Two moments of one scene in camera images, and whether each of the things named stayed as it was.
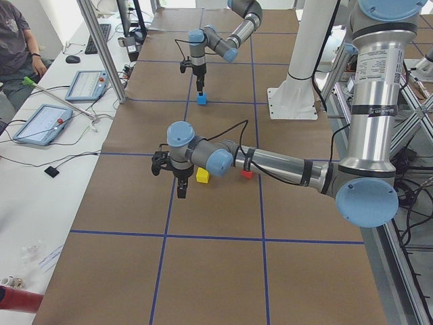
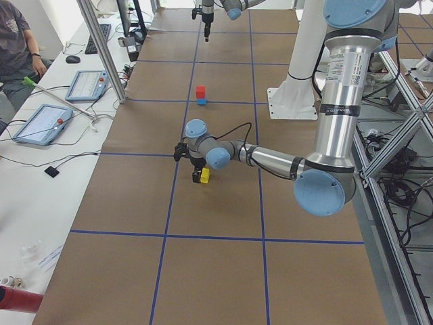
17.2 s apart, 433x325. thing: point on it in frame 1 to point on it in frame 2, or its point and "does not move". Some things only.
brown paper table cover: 241,248 does not move
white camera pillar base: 295,98 does not move
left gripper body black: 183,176 to 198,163
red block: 247,174 to 200,91
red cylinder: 17,299 does not move
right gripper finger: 202,84 to 208,30
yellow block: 202,175 does not move
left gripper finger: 180,189 to 196,177
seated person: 20,68 does not move
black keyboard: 90,48 does not move
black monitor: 132,18 does not move
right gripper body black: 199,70 to 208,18
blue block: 201,99 does not move
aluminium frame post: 101,47 does not move
